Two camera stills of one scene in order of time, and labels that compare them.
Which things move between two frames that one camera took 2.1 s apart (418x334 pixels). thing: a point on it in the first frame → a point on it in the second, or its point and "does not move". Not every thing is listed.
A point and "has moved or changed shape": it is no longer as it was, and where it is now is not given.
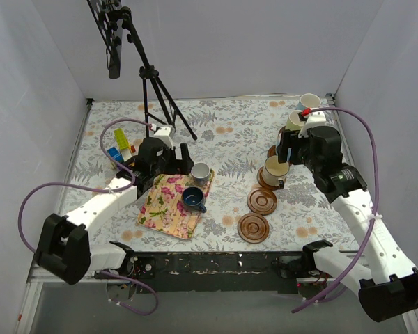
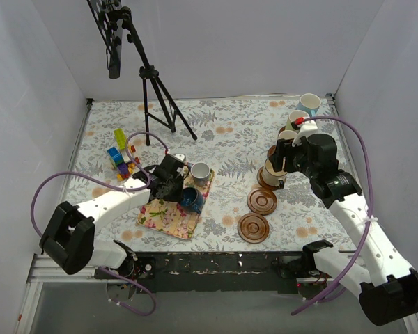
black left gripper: x=176 y=163 → x=177 y=179
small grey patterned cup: x=200 y=172 does not move
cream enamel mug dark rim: x=274 y=172 does not move
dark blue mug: x=192 y=198 has moved or changed shape
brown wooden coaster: x=271 y=152 does not move
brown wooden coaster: x=265 y=185 does not move
